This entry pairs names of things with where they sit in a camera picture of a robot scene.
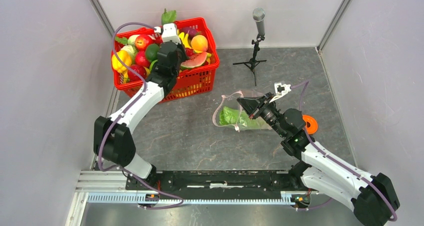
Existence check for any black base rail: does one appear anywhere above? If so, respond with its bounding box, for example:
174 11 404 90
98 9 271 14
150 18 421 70
145 170 312 202

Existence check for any red plastic basket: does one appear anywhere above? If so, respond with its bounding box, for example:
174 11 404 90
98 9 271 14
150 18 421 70
113 17 220 103

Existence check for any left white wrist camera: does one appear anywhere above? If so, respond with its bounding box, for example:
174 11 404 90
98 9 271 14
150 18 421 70
154 22 182 45

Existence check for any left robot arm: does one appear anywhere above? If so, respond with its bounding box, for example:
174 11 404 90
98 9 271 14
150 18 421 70
93 41 188 190

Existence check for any red toy apple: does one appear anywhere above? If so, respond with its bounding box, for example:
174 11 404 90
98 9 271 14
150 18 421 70
134 34 154 51

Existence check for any toy napa cabbage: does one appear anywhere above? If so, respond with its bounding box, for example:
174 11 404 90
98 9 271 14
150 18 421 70
217 106 271 131

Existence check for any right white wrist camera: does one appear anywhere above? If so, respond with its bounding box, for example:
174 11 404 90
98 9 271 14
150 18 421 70
270 82 292 103

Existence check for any toy watermelon slice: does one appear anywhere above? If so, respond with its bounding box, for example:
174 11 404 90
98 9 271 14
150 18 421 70
180 52 208 70

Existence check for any yellow toy bell pepper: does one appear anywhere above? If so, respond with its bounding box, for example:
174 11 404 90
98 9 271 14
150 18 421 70
111 50 133 74

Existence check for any purple toy sweet potato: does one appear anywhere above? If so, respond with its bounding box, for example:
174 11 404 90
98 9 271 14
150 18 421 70
180 27 199 39

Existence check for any clear zip top bag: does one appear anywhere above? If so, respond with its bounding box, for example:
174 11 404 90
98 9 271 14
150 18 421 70
212 89 272 132

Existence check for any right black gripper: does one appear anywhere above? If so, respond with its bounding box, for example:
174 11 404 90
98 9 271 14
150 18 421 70
237 92 287 138

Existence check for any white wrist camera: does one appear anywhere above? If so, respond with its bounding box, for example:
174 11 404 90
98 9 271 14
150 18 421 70
154 22 182 45
270 82 292 103

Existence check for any toy carrot with leaves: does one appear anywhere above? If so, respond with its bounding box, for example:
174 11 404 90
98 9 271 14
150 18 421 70
161 8 177 25

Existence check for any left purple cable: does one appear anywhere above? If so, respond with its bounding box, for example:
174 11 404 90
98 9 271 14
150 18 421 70
96 21 185 210

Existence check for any yellow toy banana bunch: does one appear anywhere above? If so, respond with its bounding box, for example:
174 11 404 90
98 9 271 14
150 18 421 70
178 32 192 49

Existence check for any grey microphone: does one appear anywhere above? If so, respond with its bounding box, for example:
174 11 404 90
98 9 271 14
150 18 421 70
252 7 266 37

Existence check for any dark green toy avocado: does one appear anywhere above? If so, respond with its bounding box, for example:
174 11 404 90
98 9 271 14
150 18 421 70
144 43 160 62

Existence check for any black tripod stand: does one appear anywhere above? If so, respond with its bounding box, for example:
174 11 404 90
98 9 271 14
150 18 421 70
233 34 267 86

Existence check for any toy peach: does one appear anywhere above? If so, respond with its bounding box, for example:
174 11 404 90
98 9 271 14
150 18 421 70
190 34 209 53

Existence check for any orange plastic tape dispenser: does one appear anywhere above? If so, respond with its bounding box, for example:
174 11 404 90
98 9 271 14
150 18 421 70
302 114 319 135

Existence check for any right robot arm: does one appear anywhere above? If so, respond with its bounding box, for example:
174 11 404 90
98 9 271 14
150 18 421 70
237 93 400 226

